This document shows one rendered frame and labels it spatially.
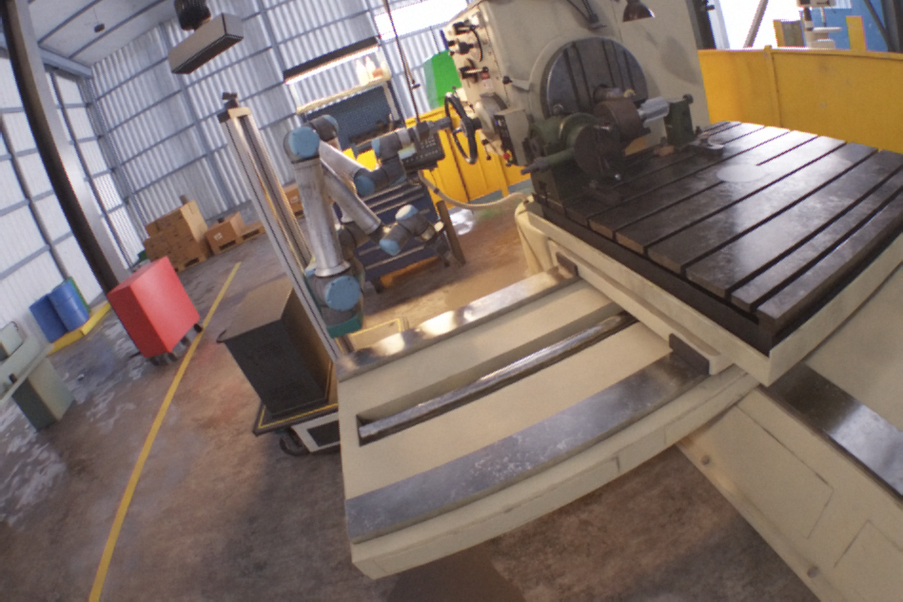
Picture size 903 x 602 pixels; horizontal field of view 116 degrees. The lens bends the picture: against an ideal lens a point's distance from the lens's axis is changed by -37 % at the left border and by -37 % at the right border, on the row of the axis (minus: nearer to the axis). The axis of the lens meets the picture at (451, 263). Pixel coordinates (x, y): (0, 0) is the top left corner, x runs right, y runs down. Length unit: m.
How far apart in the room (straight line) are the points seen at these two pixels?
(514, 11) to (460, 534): 1.95
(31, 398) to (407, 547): 5.42
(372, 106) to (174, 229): 6.09
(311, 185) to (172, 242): 7.79
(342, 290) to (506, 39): 1.28
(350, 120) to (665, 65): 2.67
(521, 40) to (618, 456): 1.69
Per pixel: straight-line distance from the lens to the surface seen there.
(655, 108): 1.99
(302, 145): 1.69
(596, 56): 2.12
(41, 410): 6.13
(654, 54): 2.47
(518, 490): 1.09
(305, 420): 2.33
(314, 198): 1.71
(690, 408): 1.19
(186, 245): 9.30
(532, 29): 2.11
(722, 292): 1.06
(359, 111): 4.04
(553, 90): 2.01
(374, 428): 1.41
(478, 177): 4.97
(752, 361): 1.03
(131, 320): 5.01
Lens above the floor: 1.58
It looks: 23 degrees down
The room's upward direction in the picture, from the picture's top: 20 degrees counter-clockwise
